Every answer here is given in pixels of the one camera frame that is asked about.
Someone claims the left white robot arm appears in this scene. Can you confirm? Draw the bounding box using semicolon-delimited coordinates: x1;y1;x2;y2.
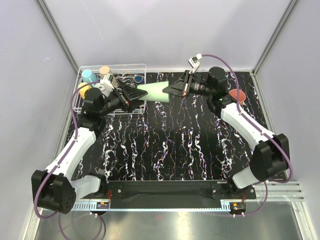
31;80;148;220

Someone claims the mint green cup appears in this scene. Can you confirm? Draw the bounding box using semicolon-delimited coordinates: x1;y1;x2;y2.
137;81;170;103

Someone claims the pink plastic cup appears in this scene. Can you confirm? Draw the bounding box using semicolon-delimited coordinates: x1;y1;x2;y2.
229;88;247;104

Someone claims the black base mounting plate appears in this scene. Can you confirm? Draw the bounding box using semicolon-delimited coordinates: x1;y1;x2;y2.
86;180;257;200

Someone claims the white wire dish rack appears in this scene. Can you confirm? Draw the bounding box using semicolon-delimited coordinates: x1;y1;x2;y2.
76;63;147;116

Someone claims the purple cable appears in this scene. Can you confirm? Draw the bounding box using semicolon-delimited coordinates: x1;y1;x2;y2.
32;80;108;240
201;53;294;217

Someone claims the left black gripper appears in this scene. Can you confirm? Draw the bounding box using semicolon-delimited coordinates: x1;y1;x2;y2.
99;79;148;117

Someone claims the light blue cup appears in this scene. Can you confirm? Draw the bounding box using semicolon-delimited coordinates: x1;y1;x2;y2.
81;69;98;83

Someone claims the dark blue mug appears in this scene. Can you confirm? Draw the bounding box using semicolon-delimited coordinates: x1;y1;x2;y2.
133;74;144;84

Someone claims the yellow cup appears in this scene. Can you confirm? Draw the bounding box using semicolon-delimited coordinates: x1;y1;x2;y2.
77;82;92;100

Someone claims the white grey mug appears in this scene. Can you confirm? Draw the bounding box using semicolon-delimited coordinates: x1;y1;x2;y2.
94;83;105;91

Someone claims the left orange connector box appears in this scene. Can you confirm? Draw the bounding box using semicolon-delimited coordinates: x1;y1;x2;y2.
96;201;110;209

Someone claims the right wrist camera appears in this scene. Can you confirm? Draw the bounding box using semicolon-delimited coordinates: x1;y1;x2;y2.
187;53;202;74

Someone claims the tan beige tall cup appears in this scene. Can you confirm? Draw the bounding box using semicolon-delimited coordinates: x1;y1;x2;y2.
99;65;112;79

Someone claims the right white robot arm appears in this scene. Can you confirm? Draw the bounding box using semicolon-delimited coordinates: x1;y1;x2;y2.
163;67;290;199

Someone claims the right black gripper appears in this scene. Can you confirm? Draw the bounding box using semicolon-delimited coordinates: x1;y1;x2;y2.
163;70;214;98

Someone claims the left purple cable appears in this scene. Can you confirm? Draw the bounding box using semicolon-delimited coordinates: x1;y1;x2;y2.
32;80;108;240

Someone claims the black marble pattern mat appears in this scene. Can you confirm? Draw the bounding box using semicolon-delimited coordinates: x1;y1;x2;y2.
68;71;283;181

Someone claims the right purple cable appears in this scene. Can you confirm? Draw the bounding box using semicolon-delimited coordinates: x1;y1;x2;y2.
201;53;294;217

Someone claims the orange connector box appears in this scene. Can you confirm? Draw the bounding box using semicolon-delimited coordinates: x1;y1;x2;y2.
230;202;247;213
96;201;110;209

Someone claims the right orange connector box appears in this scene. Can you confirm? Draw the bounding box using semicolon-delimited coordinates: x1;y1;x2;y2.
230;202;247;213

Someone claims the slotted cable duct rail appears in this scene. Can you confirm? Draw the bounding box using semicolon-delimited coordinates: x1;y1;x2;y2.
71;199;231;212

